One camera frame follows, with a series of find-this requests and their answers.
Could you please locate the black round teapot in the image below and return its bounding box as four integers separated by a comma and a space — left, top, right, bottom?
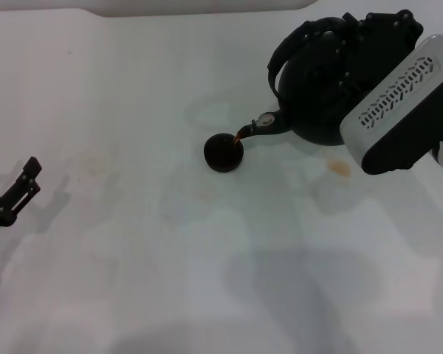
236, 17, 360, 148

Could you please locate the small black teacup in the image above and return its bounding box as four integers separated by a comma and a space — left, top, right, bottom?
203, 133, 244, 173

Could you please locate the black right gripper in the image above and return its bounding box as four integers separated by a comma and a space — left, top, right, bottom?
302, 10, 424, 97

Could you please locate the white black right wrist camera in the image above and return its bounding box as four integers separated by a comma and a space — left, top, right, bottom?
340, 34, 443, 176

